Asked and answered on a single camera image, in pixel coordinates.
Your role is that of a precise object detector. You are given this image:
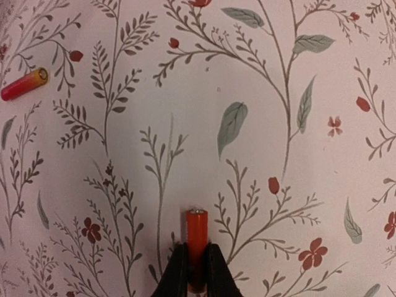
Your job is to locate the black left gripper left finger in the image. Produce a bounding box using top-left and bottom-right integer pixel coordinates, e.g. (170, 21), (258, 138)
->
(151, 243), (189, 297)

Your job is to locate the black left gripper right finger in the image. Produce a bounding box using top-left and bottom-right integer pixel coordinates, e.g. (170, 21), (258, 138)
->
(204, 243), (243, 297)

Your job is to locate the red orange AA battery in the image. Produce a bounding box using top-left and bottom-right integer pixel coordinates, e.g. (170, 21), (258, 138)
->
(1, 67), (49, 101)

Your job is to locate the floral patterned table mat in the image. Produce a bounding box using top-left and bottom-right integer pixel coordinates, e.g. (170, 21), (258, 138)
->
(1, 1), (395, 296)

